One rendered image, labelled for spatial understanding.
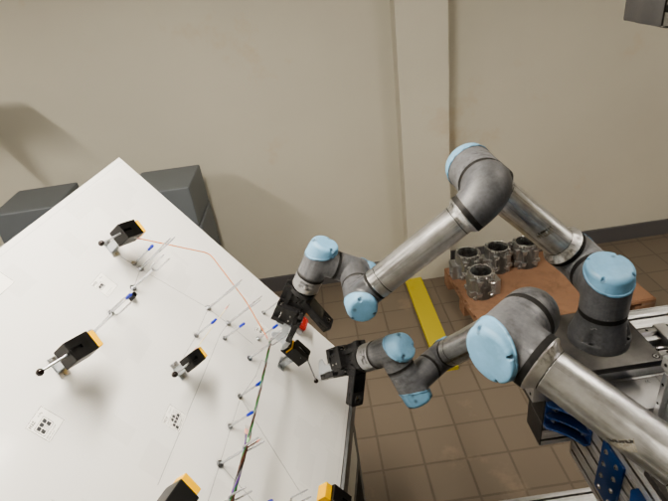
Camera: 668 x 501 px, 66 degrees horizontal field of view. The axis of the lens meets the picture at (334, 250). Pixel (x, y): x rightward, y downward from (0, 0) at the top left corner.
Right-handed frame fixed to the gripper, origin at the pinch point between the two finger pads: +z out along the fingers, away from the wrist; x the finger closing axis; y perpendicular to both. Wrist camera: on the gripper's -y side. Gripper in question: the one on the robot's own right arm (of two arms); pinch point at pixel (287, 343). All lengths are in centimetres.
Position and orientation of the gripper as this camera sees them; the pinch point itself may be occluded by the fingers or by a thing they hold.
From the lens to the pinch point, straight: 149.4
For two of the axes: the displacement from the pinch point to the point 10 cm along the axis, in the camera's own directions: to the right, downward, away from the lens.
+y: -9.2, -4.0, -0.6
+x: -1.4, 4.7, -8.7
